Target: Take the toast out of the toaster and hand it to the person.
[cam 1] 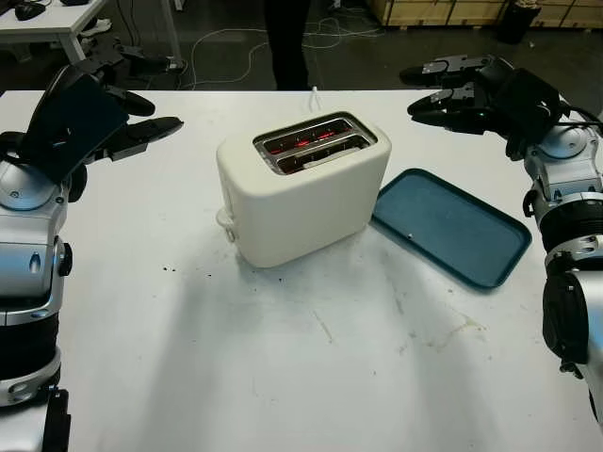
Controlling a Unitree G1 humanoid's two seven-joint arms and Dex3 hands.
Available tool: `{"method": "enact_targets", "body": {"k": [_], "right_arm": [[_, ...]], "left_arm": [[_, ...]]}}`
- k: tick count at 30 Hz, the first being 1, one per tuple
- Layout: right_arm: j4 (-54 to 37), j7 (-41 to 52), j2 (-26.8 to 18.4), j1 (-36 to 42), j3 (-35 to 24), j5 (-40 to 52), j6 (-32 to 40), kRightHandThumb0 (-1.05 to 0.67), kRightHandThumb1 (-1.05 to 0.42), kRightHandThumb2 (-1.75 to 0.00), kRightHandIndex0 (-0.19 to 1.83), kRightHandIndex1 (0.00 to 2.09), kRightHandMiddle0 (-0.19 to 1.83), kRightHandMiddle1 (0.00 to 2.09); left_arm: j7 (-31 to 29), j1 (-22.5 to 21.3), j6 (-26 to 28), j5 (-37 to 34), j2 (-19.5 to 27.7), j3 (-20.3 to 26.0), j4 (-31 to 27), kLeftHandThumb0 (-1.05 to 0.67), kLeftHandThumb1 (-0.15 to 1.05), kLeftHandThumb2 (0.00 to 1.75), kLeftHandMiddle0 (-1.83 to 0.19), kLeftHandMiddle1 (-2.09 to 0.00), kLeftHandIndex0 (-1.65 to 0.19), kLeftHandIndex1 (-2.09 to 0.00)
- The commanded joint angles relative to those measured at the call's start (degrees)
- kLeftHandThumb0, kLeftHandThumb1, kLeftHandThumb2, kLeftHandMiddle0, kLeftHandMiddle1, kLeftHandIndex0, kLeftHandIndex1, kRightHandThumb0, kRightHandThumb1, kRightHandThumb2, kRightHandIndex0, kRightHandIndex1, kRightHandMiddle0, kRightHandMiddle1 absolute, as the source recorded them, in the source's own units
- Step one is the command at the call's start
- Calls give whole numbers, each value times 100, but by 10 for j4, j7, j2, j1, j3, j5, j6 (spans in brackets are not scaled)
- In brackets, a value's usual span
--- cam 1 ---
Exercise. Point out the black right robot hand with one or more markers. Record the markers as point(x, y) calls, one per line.
point(447, 122)

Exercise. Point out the person in dark trousers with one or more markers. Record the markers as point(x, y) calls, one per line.
point(287, 47)

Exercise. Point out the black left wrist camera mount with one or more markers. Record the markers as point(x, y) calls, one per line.
point(70, 127)

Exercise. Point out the black computer mouse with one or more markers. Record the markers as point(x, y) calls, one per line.
point(28, 11)

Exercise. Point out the wooden crate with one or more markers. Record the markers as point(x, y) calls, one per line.
point(570, 13)
point(433, 11)

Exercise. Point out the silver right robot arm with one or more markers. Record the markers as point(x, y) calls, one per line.
point(565, 226)

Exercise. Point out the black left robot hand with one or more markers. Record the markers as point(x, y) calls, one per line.
point(141, 134)

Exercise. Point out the white desk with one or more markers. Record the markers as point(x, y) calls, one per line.
point(52, 19)

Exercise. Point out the blue rectangular tray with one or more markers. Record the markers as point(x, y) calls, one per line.
point(447, 230)

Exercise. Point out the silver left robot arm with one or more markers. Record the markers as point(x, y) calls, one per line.
point(28, 263)

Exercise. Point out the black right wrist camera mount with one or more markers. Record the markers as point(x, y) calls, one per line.
point(527, 101)

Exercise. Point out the white shoe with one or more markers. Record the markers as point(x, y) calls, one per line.
point(100, 24)

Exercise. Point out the white two-slot toaster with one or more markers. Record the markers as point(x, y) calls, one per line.
point(306, 216)

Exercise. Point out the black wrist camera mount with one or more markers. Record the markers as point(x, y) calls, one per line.
point(70, 127)
point(527, 101)

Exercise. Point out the black trash bin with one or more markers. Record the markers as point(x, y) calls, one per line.
point(516, 23)

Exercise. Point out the black device on desk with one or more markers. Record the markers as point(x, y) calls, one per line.
point(75, 2)

